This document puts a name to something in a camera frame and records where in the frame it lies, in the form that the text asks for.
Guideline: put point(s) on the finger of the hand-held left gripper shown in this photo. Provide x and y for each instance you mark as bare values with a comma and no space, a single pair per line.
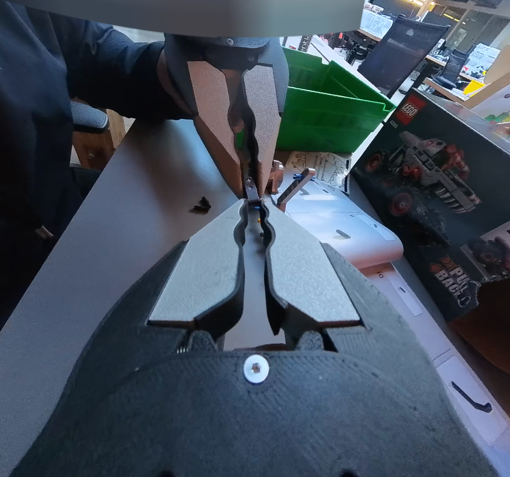
211,106
265,106

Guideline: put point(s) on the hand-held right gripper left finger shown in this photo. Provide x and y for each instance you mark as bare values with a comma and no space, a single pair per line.
199,277

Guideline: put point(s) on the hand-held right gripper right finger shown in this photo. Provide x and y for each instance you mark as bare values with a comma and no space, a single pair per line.
306,281

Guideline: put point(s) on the black lego vehicle assembly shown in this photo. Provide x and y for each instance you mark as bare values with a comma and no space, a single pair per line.
253,192

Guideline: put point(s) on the person's left forearm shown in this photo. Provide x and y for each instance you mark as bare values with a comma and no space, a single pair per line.
111,66

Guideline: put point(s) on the lego instruction booklet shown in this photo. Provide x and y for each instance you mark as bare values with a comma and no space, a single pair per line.
350,226

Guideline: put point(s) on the dark lego set box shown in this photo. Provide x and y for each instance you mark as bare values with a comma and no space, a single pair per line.
430,190

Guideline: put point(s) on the green plastic bin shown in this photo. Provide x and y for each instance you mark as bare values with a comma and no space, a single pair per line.
334,114

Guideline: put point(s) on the printed line drawing sheet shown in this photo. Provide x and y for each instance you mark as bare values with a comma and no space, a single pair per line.
318,166

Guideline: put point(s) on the grey mesh chair armrest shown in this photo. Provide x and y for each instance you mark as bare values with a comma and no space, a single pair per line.
89,116

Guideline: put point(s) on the black mesh office chair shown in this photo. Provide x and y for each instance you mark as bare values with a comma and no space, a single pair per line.
402,54

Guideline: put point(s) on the person's dark clothing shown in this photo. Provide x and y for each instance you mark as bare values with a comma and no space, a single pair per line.
28,146

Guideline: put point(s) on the small black office chair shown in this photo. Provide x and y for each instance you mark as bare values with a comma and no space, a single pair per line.
454,66

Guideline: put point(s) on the yellow plastic bin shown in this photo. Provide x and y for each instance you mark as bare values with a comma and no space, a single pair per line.
474,87

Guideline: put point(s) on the white printed box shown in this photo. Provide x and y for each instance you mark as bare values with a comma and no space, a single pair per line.
490,106

